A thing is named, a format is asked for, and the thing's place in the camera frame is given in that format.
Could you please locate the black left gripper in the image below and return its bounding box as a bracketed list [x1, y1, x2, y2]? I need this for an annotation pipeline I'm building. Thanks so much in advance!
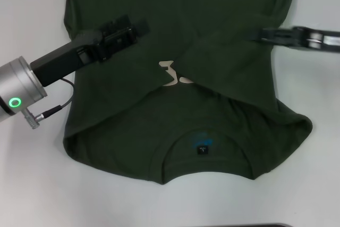
[29, 13, 152, 88]

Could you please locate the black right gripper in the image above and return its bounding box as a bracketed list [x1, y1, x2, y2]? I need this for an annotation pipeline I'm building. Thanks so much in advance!
[246, 26, 340, 55]

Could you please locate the dark green printed t-shirt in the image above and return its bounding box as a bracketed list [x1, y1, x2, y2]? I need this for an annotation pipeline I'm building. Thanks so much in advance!
[63, 0, 313, 187]

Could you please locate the left gripper cable with plug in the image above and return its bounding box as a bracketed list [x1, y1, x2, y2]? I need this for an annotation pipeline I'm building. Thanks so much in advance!
[22, 78, 75, 130]

